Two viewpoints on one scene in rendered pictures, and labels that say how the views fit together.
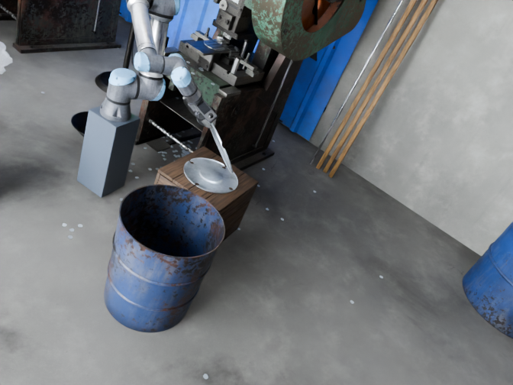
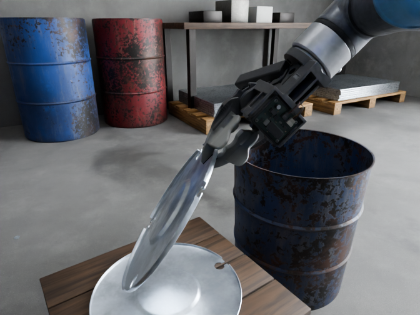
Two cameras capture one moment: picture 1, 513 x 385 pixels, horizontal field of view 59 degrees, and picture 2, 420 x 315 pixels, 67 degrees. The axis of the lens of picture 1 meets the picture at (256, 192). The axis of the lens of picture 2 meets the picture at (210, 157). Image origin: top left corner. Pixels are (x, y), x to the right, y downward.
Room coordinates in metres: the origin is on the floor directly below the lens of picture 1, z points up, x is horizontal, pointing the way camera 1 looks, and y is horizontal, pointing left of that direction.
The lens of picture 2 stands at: (2.27, 0.61, 0.84)
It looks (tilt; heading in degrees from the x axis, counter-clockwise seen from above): 23 degrees down; 219
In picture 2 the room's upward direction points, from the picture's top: straight up
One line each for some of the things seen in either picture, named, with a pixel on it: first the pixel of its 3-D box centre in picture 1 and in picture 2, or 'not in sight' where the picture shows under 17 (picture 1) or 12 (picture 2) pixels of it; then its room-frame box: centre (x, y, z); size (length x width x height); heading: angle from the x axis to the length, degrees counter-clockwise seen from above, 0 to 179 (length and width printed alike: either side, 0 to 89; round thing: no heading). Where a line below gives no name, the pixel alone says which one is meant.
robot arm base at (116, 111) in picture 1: (117, 105); not in sight; (1.95, 0.81, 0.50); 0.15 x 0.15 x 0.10
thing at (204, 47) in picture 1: (205, 56); not in sight; (2.50, 0.58, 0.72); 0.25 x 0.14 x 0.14; 159
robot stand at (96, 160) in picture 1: (108, 150); not in sight; (1.95, 0.81, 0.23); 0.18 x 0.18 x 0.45; 75
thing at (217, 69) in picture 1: (221, 60); not in sight; (2.66, 0.52, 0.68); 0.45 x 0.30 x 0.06; 69
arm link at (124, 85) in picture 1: (122, 84); not in sight; (1.96, 0.80, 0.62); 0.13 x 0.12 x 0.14; 131
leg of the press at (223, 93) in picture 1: (255, 111); not in sight; (2.69, 0.22, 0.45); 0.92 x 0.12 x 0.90; 159
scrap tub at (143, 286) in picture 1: (159, 260); (292, 214); (1.37, 0.25, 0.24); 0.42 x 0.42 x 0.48
